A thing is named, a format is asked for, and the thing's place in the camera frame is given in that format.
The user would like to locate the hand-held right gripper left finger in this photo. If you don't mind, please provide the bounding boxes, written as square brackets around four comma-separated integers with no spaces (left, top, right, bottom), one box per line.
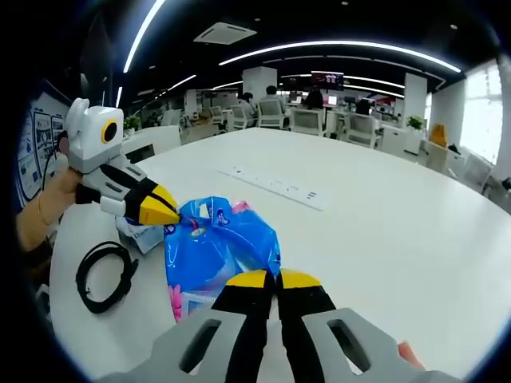
[151,269,277,383]

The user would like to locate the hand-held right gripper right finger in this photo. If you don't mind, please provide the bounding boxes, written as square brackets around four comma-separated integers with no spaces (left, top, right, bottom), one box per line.
[277,269,402,378]

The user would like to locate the wet wipes pack blue lid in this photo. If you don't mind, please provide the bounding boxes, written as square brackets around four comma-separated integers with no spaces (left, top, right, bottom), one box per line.
[115,215,171,255]

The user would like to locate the blue tissue pack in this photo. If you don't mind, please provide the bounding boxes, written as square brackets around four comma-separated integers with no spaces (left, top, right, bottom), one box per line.
[163,195,283,323]

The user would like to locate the black cable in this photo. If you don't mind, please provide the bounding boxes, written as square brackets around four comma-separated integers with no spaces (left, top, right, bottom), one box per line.
[75,241,140,315]

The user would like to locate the person's left hand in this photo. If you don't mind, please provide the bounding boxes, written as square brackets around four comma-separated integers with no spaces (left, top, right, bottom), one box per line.
[39,166,87,208]

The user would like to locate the person's right hand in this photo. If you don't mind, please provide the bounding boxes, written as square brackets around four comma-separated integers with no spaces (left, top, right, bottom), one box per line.
[398,340,426,371]

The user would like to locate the small potted plant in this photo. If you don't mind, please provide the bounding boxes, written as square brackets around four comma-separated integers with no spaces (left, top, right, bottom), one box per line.
[123,115,143,135]

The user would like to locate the white low cabinet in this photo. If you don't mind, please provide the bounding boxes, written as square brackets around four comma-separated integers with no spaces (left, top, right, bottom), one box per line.
[122,125,183,164]

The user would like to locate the white table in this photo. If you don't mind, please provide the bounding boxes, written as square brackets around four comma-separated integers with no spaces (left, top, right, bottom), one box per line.
[48,127,511,382]

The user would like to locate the white office chair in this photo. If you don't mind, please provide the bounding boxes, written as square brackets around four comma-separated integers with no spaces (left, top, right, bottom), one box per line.
[257,98,289,128]
[209,105,227,127]
[347,114,380,147]
[230,104,251,131]
[293,107,325,135]

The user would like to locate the white table power strip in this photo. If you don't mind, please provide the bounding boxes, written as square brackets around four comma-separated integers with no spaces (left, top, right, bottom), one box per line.
[217,164,332,211]

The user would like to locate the ceiling air vent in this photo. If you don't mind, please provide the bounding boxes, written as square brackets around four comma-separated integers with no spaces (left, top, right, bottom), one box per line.
[193,22,258,45]

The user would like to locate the long ceiling light strip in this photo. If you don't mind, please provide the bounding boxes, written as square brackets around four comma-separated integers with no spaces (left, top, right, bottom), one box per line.
[218,39,462,74]

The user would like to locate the wall poster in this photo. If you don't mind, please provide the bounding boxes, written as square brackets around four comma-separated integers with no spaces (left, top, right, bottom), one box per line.
[18,109,67,200]

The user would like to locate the thin gold bracelet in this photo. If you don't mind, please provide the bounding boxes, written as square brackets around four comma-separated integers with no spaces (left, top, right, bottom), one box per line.
[36,194,52,227]

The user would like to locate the wall television screen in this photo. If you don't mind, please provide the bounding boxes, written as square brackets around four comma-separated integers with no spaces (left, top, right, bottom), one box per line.
[311,71,345,91]

